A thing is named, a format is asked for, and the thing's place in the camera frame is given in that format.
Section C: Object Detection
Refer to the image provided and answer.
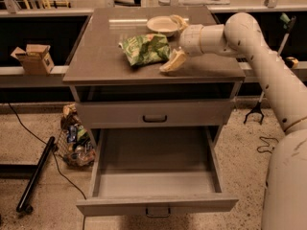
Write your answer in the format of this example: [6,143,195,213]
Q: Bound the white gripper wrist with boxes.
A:
[159,14,203,73]

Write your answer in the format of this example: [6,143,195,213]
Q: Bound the green jalapeno chip bag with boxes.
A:
[119,34,171,67]

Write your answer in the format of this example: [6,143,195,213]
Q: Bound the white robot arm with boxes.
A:
[160,12,307,230]

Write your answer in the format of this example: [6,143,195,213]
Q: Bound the grey drawer cabinet with countertop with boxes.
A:
[62,6,247,218]

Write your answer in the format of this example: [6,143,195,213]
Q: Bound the closed grey upper drawer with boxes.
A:
[76,100,233,128]

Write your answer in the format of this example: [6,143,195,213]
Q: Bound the open grey middle drawer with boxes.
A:
[77,126,238,218]

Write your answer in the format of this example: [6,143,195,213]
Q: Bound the white paper bowl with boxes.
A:
[147,16,178,37]

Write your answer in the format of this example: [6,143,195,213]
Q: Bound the reacher grabber tool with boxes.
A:
[244,12,296,124]

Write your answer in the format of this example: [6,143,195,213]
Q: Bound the yellow black tape roll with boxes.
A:
[285,57,298,69]

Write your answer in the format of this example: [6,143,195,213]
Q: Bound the open cardboard box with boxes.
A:
[11,44,54,76]

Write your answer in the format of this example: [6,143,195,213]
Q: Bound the black pole on wheels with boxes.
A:
[16,136,55,214]

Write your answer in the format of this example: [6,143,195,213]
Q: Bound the wire basket of snacks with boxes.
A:
[57,103,96,167]

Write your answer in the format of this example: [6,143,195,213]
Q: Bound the black floor cable left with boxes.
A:
[6,101,88,230]

